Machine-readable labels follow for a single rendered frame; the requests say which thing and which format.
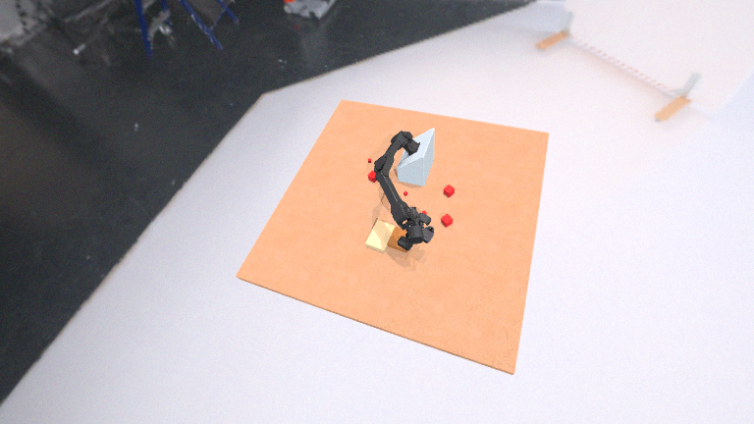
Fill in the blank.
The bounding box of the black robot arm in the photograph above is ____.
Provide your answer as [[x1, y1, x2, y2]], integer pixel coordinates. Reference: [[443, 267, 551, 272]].
[[374, 131, 435, 244]]

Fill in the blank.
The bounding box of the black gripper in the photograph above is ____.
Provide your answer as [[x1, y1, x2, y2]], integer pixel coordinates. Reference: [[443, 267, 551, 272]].
[[398, 213, 431, 251]]

